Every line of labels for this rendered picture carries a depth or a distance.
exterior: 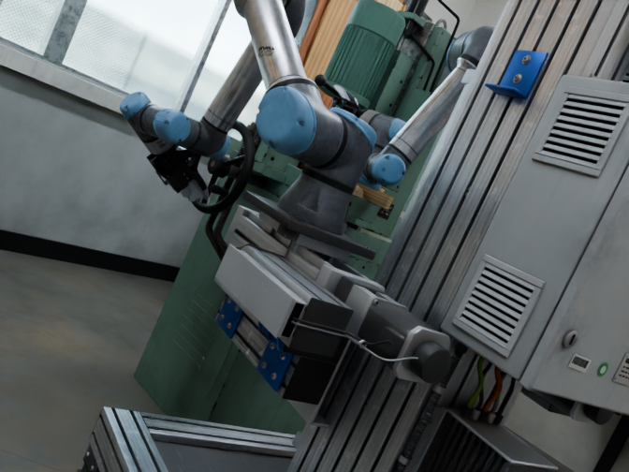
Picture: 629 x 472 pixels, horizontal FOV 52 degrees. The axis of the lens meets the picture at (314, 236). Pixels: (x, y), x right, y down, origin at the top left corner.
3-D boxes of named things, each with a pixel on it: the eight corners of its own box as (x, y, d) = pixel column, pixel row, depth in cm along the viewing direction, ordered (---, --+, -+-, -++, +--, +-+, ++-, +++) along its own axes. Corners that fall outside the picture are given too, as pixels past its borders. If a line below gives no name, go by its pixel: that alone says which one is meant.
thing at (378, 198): (274, 156, 225) (279, 145, 224) (278, 157, 226) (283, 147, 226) (384, 208, 187) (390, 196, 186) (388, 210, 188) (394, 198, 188)
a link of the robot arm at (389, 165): (536, 43, 151) (397, 199, 153) (517, 49, 162) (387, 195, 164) (503, 7, 149) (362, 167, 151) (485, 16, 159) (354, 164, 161)
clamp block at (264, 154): (235, 150, 199) (246, 123, 198) (266, 163, 209) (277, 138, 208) (262, 163, 189) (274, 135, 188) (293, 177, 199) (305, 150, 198)
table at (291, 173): (195, 140, 215) (202, 124, 215) (260, 168, 237) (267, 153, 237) (305, 198, 173) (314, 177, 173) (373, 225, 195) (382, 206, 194)
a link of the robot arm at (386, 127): (389, 149, 162) (404, 118, 161) (360, 138, 170) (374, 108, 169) (407, 158, 168) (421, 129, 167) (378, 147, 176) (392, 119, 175)
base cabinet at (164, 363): (130, 375, 225) (212, 189, 218) (252, 385, 266) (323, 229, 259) (194, 450, 194) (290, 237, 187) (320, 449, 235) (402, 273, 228)
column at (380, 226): (311, 203, 234) (395, 18, 227) (349, 218, 250) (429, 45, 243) (352, 225, 219) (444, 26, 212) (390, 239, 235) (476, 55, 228)
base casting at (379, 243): (212, 190, 218) (224, 165, 217) (323, 229, 259) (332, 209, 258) (291, 238, 187) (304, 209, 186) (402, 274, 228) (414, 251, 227)
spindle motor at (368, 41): (307, 83, 210) (346, -6, 207) (341, 104, 222) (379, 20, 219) (342, 95, 198) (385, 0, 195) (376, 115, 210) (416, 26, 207)
